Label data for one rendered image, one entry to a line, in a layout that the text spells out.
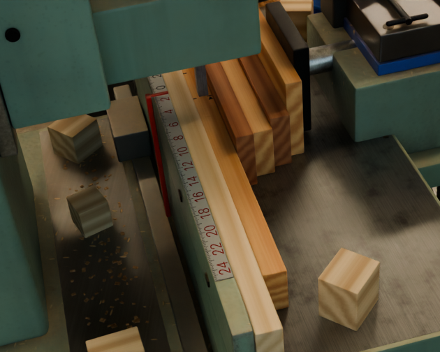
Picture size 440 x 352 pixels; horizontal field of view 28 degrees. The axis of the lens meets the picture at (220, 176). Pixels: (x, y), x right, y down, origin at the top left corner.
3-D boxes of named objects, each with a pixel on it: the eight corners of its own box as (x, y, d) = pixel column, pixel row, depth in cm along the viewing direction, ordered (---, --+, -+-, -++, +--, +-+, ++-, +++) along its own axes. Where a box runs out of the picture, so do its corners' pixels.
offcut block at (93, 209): (100, 208, 92) (94, 184, 89) (113, 225, 89) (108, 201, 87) (72, 221, 90) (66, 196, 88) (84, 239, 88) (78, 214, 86)
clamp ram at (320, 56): (372, 116, 82) (375, 33, 76) (296, 133, 81) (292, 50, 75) (340, 68, 89) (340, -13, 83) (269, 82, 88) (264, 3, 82)
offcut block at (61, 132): (78, 135, 102) (72, 107, 99) (103, 145, 100) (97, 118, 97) (54, 153, 100) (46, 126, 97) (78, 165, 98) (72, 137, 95)
